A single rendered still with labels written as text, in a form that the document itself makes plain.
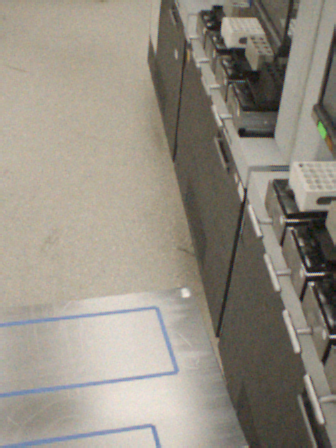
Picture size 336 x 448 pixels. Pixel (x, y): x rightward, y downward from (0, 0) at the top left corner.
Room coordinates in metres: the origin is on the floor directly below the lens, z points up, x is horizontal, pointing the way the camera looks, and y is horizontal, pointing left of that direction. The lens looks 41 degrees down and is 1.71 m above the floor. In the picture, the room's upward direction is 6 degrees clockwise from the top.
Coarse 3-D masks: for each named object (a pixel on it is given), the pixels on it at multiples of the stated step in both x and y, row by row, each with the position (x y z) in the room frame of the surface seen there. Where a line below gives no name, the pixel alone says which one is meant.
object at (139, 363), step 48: (0, 336) 0.71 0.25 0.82; (48, 336) 0.72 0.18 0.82; (96, 336) 0.73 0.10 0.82; (144, 336) 0.75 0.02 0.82; (192, 336) 0.76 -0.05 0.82; (0, 384) 0.62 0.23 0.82; (48, 384) 0.63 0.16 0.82; (96, 384) 0.64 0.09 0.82; (144, 384) 0.65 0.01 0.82; (192, 384) 0.66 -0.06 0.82; (0, 432) 0.53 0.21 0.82; (48, 432) 0.54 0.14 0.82; (96, 432) 0.55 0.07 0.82; (144, 432) 0.56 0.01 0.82; (192, 432) 0.57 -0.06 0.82; (240, 432) 0.58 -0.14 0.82
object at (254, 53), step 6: (252, 36) 1.77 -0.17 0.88; (252, 42) 1.73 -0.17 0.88; (258, 42) 1.73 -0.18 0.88; (246, 48) 1.76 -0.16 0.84; (252, 48) 1.71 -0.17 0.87; (258, 48) 1.70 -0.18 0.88; (246, 54) 1.75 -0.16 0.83; (252, 54) 1.70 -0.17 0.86; (258, 54) 1.66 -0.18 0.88; (264, 54) 1.66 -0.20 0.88; (252, 60) 1.70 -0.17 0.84; (258, 60) 1.66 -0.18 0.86; (264, 60) 1.66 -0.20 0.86; (252, 66) 1.69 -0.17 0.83; (258, 66) 1.66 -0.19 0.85
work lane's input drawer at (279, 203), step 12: (276, 180) 1.21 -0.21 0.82; (288, 180) 1.21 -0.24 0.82; (276, 192) 1.18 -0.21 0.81; (288, 192) 1.17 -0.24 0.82; (264, 204) 1.21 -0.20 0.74; (276, 204) 1.15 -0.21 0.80; (288, 204) 1.13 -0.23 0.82; (252, 216) 1.16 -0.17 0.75; (276, 216) 1.14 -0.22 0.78; (288, 216) 1.10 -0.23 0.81; (300, 216) 1.11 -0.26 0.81; (312, 216) 1.11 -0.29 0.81; (324, 216) 1.12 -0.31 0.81; (276, 228) 1.12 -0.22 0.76
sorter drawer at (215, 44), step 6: (210, 36) 1.89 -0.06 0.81; (216, 36) 1.87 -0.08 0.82; (222, 36) 1.86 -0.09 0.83; (210, 42) 1.86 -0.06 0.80; (216, 42) 1.83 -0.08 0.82; (222, 42) 1.84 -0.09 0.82; (210, 48) 1.85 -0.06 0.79; (216, 48) 1.81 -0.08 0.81; (222, 48) 1.80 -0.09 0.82; (228, 48) 1.80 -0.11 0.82; (234, 48) 1.80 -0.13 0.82; (192, 54) 1.87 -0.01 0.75; (210, 54) 1.84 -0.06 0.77; (216, 54) 1.78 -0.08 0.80; (222, 54) 1.79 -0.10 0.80; (228, 54) 1.79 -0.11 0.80; (198, 60) 1.83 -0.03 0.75; (204, 60) 1.84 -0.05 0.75; (210, 60) 1.83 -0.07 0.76; (216, 60) 1.78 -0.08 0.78; (198, 66) 1.79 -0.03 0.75; (210, 66) 1.82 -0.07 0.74
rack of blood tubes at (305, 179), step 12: (300, 168) 1.19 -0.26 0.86; (312, 168) 1.20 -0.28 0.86; (324, 168) 1.20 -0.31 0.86; (300, 180) 1.15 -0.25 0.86; (312, 180) 1.16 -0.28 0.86; (324, 180) 1.17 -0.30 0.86; (300, 192) 1.14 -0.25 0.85; (312, 192) 1.12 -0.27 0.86; (324, 192) 1.12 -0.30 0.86; (300, 204) 1.12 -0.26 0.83; (312, 204) 1.12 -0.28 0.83; (324, 204) 1.16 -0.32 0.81
